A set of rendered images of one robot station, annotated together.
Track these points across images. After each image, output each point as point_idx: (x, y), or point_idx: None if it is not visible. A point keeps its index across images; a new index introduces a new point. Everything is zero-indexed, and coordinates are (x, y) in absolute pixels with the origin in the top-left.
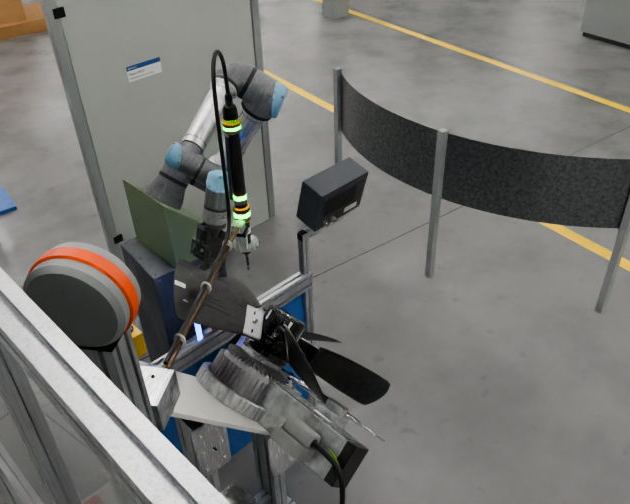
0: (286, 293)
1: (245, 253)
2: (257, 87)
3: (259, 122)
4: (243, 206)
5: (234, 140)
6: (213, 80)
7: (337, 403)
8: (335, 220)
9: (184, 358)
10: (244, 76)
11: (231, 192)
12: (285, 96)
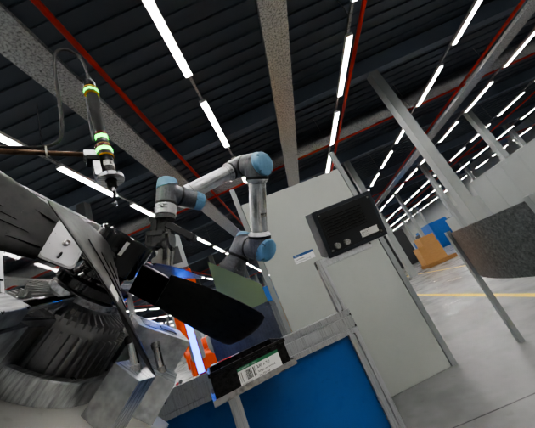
0: (316, 332)
1: (107, 186)
2: (243, 159)
3: (256, 183)
4: (98, 142)
5: (87, 96)
6: (53, 54)
7: None
8: (347, 241)
9: (182, 394)
10: (237, 158)
11: (90, 134)
12: (261, 154)
